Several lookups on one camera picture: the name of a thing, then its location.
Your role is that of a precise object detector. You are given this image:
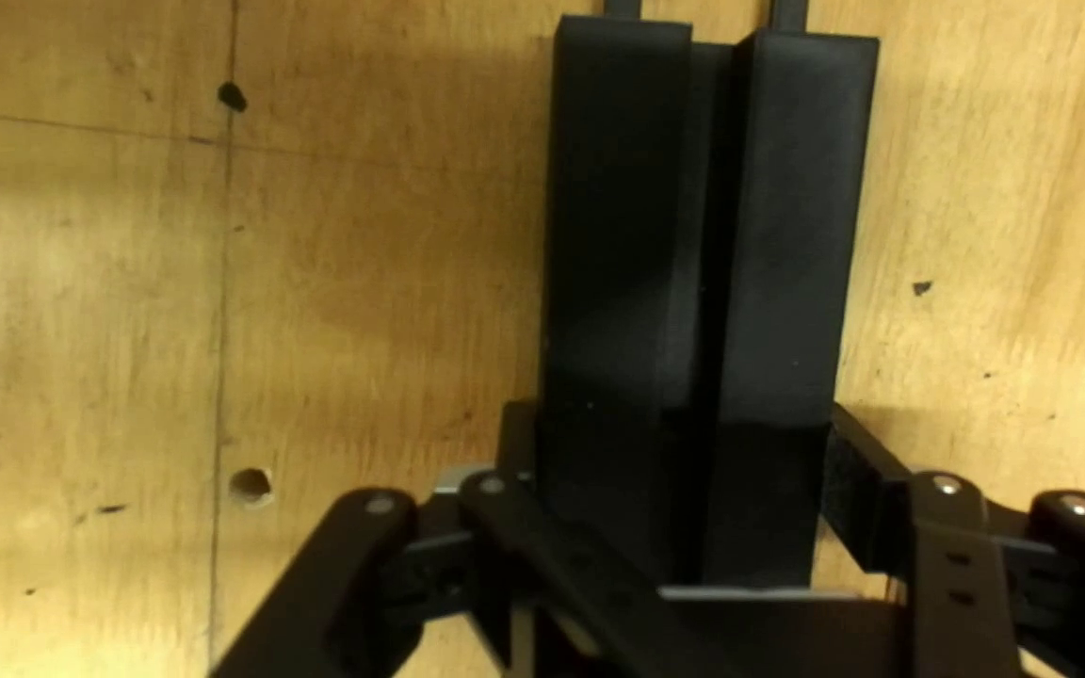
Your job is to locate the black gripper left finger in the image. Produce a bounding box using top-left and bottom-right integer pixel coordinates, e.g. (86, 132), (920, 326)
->
(210, 487), (595, 678)

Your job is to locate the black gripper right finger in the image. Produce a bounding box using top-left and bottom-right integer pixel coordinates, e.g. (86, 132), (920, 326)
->
(822, 408), (1085, 678)

